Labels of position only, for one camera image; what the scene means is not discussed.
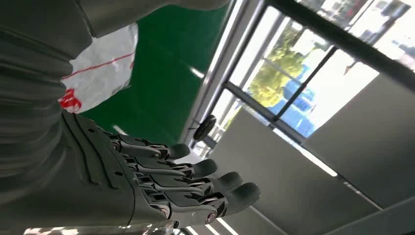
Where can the silver conveyor frame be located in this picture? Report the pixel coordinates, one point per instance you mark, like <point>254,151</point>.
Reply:
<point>220,65</point>

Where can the green conveyor belt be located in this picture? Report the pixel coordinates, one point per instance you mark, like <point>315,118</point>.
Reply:
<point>168,65</point>

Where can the black window frame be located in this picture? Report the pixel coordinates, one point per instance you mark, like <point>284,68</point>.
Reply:
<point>340,39</point>

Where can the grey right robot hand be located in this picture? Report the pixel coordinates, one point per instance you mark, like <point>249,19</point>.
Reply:
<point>97,181</point>

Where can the black round knob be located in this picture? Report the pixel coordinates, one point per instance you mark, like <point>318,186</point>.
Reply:
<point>205,127</point>

